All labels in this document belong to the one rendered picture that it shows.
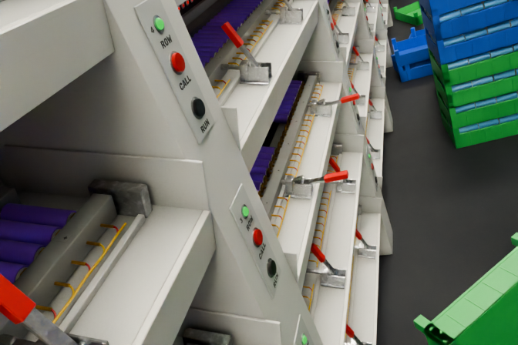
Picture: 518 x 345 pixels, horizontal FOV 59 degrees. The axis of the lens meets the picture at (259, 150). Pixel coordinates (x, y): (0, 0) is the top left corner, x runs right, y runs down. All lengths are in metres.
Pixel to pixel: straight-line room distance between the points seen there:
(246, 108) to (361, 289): 0.62
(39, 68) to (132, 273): 0.16
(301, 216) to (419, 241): 0.76
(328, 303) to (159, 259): 0.48
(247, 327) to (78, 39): 0.32
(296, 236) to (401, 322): 0.62
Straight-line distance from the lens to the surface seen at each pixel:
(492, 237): 1.38
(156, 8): 0.40
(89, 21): 0.33
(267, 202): 0.66
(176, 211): 0.41
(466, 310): 0.96
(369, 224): 1.23
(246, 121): 0.53
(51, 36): 0.30
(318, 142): 0.84
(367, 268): 1.12
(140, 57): 0.36
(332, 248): 0.89
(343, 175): 0.68
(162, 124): 0.37
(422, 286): 1.28
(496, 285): 0.99
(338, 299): 0.81
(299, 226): 0.66
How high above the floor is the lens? 0.93
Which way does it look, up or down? 26 degrees down
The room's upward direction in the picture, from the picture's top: 22 degrees counter-clockwise
